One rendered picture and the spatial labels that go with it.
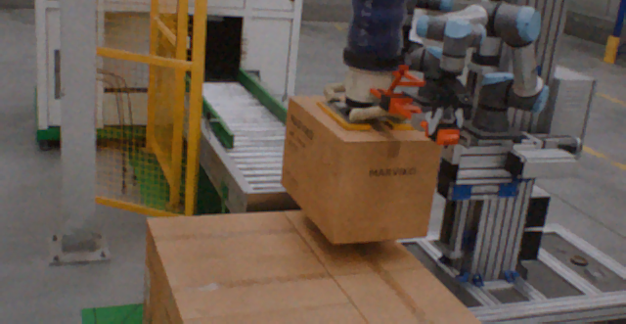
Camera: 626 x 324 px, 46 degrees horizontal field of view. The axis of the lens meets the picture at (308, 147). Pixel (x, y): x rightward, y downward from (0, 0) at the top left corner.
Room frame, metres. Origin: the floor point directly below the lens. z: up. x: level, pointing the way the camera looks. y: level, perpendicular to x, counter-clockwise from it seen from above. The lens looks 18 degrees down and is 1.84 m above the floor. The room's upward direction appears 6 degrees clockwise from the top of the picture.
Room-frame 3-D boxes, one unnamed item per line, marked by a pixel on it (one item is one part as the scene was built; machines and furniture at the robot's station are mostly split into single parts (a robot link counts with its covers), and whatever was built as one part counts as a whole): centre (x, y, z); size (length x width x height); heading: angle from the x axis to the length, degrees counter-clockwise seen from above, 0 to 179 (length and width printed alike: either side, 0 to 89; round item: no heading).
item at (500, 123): (2.97, -0.74, 1.09); 0.15 x 0.15 x 0.10
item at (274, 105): (4.69, 0.25, 0.60); 1.60 x 0.10 x 0.09; 22
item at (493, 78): (2.97, -0.75, 1.20); 0.13 x 0.12 x 0.14; 55
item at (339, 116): (2.77, -0.12, 1.10); 0.34 x 0.10 x 0.05; 21
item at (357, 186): (2.81, -0.19, 0.87); 0.60 x 0.40 x 0.40; 23
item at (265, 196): (3.17, -0.07, 0.58); 0.70 x 0.03 x 0.06; 112
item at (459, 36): (2.26, -0.42, 1.50); 0.09 x 0.08 x 0.11; 145
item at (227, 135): (4.49, 0.74, 0.60); 1.60 x 0.10 x 0.09; 22
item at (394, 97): (2.57, -0.30, 1.20); 0.10 x 0.08 x 0.06; 111
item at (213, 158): (4.14, 0.67, 0.50); 2.31 x 0.05 x 0.19; 22
